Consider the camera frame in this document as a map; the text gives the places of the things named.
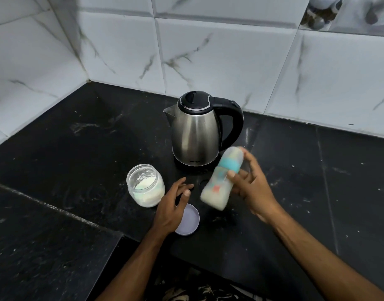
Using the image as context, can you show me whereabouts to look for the person's left hand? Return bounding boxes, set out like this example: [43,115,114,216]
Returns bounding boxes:
[149,177,195,239]

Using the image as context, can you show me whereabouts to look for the person's right hand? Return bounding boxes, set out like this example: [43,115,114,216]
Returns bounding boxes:
[226,146,285,224]

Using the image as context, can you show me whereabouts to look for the white jar lid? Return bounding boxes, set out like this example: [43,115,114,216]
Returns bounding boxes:
[174,203,201,237]

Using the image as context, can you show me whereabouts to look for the glass jar of white powder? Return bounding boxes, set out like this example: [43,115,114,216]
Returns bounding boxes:
[126,163,166,208]

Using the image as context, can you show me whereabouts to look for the teal bottle nipple ring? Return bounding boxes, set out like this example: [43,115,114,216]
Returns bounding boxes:
[218,156,242,173]

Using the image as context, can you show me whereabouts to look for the clear baby bottle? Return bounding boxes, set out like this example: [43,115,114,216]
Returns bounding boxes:
[200,167,235,212]

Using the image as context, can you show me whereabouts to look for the clear dome bottle cap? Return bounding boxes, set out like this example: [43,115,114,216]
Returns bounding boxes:
[223,146,245,163]

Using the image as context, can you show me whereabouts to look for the steel electric kettle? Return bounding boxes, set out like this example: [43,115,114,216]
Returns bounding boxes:
[163,90,245,167]

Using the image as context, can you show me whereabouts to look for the person's left forearm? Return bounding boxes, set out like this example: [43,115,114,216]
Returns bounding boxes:
[96,228,169,301]

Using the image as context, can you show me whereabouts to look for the person's right forearm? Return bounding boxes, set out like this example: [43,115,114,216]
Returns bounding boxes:
[268,211,384,301]

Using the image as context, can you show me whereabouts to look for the leaf patterned shorts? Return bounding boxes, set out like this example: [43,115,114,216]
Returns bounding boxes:
[162,283,258,301]

